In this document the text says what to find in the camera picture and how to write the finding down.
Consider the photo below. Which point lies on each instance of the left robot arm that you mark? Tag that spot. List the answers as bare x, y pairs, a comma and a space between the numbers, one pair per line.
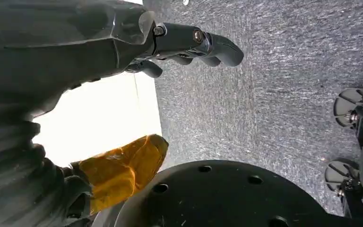
12, 188

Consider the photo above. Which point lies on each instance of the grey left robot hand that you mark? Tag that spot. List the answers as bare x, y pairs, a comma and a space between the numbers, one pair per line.
59, 47

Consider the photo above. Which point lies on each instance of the black round plate with holes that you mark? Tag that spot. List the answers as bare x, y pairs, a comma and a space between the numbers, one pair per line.
225, 200

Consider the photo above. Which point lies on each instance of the black caster wheel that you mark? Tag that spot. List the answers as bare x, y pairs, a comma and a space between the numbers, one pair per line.
346, 108
338, 174

